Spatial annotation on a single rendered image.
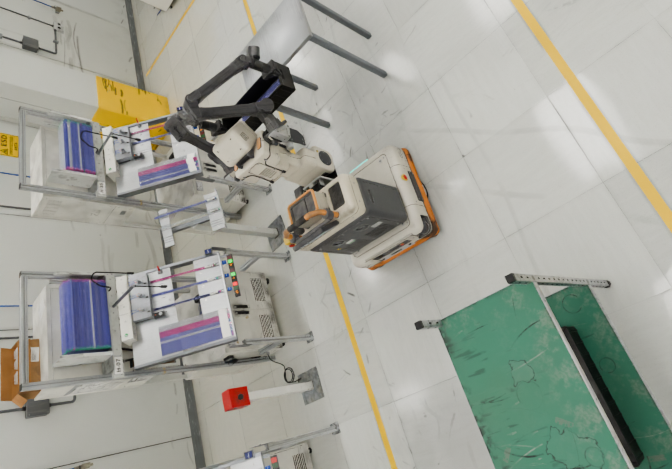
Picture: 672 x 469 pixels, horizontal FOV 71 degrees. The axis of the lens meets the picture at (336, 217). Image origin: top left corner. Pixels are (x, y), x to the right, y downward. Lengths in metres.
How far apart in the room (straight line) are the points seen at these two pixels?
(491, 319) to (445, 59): 2.06
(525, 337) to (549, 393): 0.20
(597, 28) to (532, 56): 0.36
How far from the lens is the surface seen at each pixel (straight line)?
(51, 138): 4.65
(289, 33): 3.44
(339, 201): 2.66
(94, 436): 5.10
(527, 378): 1.91
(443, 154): 3.28
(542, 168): 2.95
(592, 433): 1.87
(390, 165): 3.16
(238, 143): 2.57
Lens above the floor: 2.68
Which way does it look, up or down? 45 degrees down
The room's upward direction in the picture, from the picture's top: 81 degrees counter-clockwise
